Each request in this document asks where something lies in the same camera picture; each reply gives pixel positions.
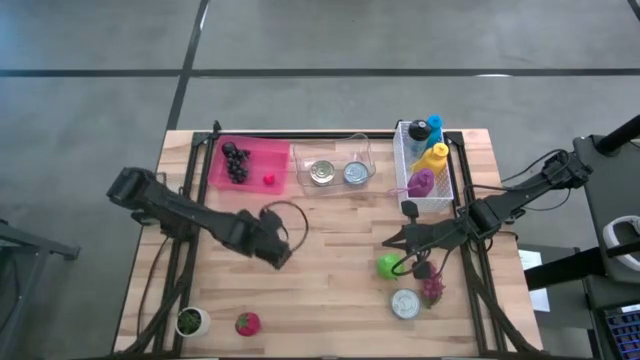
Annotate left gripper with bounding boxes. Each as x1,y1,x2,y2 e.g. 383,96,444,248
237,208,295,272

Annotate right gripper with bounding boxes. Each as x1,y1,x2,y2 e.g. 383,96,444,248
382,200,470,280

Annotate green apple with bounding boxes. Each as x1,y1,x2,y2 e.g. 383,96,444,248
376,253,405,281

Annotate purple grape bunch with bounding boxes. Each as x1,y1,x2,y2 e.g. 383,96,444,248
419,264,446,309

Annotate purple plastic water bottle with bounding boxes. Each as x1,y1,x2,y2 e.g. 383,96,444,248
389,168,436,199

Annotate tuna can silver lid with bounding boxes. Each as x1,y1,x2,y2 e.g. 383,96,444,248
342,160,371,187
390,288,422,321

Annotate red strawberry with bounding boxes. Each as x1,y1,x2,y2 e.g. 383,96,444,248
234,311,262,337

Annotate yellow plastic bottle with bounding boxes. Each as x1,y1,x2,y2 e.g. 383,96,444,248
410,142,450,175

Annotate tuna can gold lid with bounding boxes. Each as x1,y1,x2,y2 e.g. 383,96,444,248
308,159,337,188

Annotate black grape bunch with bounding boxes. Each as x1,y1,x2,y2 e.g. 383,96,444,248
221,141,252,185

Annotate clear bottle black lid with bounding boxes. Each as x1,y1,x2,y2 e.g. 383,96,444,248
407,118,434,156

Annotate white perforated bin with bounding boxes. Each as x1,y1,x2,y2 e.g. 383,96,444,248
392,119,454,214

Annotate pink plastic bin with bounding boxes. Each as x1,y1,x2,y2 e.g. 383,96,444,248
207,134,293,196

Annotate small plant white pot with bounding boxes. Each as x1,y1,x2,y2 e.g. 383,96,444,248
175,306,212,338

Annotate clear plastic bin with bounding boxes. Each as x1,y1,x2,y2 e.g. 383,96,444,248
292,132,377,196

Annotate white paper sheet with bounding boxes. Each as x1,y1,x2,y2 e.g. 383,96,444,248
517,248,552,314

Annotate black cart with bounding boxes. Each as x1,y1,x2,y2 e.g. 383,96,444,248
572,133,640,360

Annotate white rounded object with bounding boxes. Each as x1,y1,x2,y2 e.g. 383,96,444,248
601,214,640,259

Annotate black keyboard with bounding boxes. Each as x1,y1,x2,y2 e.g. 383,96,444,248
602,303,640,360

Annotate black pole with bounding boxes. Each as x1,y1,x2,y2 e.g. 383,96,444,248
594,113,640,157

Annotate grey side table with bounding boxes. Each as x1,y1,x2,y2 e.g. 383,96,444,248
0,218,82,360

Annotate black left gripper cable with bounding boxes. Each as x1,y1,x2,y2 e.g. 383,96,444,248
263,200,310,254

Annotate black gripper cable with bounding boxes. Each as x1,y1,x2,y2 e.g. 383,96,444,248
391,183,506,277
263,200,310,254

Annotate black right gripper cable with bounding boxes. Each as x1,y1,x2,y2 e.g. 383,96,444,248
391,183,506,277

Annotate black aluminium table frame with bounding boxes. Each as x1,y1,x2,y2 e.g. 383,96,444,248
112,119,549,359

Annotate brown cable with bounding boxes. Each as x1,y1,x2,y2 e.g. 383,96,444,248
135,237,170,337

